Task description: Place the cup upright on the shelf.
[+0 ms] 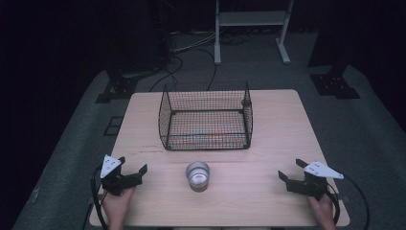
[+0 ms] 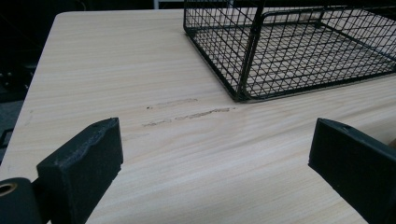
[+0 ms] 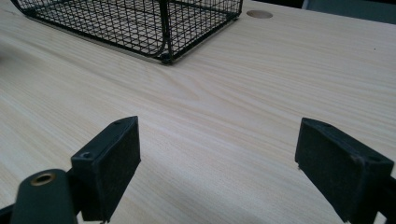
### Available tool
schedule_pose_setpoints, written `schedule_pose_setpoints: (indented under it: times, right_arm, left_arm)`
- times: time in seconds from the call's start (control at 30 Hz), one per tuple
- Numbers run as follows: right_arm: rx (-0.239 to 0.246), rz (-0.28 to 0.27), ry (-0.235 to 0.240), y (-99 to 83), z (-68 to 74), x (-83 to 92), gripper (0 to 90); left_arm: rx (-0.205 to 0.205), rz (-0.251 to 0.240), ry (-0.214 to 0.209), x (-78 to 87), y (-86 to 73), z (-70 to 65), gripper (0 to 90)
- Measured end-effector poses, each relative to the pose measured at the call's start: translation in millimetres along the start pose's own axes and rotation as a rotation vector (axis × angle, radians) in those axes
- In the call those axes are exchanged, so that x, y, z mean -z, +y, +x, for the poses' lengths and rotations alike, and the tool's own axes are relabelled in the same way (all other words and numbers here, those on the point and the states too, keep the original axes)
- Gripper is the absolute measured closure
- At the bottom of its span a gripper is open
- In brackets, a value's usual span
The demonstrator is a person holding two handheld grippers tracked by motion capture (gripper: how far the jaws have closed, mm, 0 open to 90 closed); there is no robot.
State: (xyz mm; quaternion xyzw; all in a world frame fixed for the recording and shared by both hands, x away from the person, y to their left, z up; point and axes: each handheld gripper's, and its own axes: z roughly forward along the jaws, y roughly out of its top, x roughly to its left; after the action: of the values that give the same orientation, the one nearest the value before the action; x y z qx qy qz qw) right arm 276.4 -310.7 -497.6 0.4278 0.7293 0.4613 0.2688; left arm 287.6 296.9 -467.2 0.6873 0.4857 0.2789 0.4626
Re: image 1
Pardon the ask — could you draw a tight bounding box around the black stand base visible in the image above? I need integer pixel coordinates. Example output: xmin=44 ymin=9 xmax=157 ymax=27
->
xmin=308 ymin=63 xmax=362 ymax=101
xmin=95 ymin=69 xmax=140 ymax=104

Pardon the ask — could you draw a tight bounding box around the dark equipment cabinet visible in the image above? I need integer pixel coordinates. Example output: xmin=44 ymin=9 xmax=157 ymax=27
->
xmin=104 ymin=0 xmax=175 ymax=75

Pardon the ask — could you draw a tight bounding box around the black wire mesh basket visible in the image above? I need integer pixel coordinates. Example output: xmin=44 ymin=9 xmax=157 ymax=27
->
xmin=158 ymin=81 xmax=254 ymax=152

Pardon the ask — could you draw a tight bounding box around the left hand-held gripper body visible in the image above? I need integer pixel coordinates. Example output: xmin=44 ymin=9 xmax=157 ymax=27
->
xmin=100 ymin=154 xmax=144 ymax=196

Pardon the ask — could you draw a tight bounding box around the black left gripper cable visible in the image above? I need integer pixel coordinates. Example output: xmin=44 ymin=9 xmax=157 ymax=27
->
xmin=90 ymin=165 xmax=110 ymax=230

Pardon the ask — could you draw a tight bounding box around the person's right hand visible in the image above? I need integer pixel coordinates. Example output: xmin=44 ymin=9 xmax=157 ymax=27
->
xmin=305 ymin=193 xmax=335 ymax=223

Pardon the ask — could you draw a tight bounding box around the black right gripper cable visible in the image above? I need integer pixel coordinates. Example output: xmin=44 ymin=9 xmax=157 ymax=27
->
xmin=326 ymin=173 xmax=372 ymax=230

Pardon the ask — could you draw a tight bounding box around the black floor cable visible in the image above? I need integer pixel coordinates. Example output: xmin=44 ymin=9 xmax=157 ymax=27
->
xmin=148 ymin=47 xmax=218 ymax=93

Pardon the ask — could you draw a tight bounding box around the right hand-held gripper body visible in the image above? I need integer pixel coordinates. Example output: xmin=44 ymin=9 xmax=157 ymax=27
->
xmin=285 ymin=160 xmax=345 ymax=201

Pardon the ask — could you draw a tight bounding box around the white metal stand frame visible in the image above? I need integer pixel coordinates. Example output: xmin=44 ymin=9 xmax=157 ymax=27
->
xmin=214 ymin=0 xmax=295 ymax=66

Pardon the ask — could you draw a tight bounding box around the person's left hand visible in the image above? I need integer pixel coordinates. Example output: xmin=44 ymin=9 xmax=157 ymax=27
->
xmin=101 ymin=187 xmax=136 ymax=222

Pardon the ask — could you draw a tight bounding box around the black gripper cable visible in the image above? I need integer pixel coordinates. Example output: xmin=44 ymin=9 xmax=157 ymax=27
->
xmin=90 ymin=165 xmax=110 ymax=230
xmin=326 ymin=173 xmax=372 ymax=230

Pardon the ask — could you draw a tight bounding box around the clear glass cup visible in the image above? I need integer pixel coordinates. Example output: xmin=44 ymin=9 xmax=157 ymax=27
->
xmin=185 ymin=160 xmax=211 ymax=194

